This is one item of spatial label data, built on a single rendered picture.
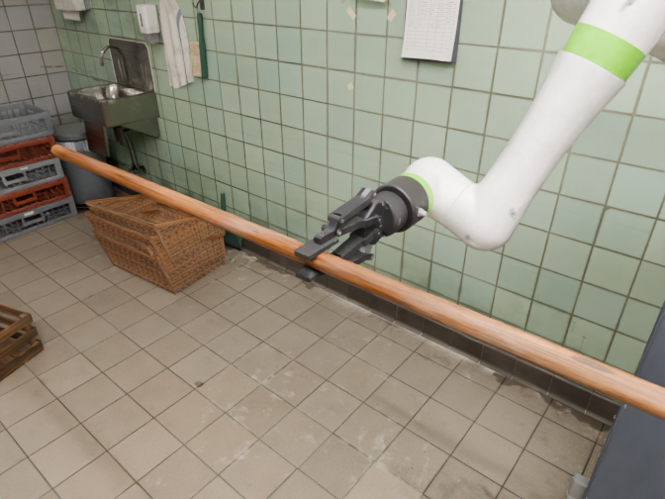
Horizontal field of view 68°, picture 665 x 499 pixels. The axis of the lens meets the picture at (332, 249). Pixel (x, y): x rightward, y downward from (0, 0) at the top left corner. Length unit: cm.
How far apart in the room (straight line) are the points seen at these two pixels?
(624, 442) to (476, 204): 85
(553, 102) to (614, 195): 101
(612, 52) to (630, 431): 97
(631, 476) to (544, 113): 105
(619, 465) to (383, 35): 165
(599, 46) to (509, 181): 24
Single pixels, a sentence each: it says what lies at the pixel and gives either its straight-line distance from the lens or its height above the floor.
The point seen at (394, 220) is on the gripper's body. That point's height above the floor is 120.
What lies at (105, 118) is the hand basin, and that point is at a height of 78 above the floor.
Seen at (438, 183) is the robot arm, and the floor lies 122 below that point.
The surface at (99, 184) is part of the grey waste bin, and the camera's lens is 408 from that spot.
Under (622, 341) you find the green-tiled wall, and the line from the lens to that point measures 212.
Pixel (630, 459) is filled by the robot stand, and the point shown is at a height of 46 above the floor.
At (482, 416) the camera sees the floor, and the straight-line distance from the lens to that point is 218.
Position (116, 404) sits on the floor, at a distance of 231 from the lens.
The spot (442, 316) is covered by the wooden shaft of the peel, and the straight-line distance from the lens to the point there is 63.
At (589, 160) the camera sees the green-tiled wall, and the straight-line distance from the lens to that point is 187.
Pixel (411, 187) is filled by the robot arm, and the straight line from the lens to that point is 88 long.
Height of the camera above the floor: 157
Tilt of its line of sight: 30 degrees down
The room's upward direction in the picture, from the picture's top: straight up
